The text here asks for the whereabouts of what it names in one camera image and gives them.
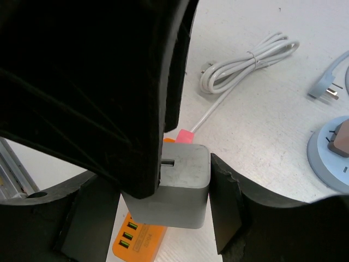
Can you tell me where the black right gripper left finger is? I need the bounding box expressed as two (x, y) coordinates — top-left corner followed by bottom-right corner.
(1, 171), (120, 261)

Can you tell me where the blue round power socket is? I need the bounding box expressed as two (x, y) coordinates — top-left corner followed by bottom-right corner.
(307, 116), (348, 194)

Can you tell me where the white cube charger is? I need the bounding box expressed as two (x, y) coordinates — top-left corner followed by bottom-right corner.
(122, 142), (210, 229)

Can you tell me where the white power strip cable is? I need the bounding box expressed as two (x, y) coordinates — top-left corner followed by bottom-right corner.
(190, 31), (300, 132)

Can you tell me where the brown pink plug adapter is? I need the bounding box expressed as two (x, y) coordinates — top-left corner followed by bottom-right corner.
(328, 120), (348, 158)

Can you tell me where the orange power strip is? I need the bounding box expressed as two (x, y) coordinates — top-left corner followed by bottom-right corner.
(112, 138), (177, 262)

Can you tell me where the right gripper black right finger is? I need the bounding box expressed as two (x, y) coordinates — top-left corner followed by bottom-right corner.
(209, 154), (348, 261)

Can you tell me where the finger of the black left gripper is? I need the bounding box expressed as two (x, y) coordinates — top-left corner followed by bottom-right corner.
(1, 0), (198, 199)

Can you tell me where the aluminium front rail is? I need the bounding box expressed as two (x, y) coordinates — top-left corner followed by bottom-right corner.
(0, 138), (39, 200)

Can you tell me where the pink square plug adapter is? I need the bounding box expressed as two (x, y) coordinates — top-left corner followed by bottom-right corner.
(175, 129), (195, 144)

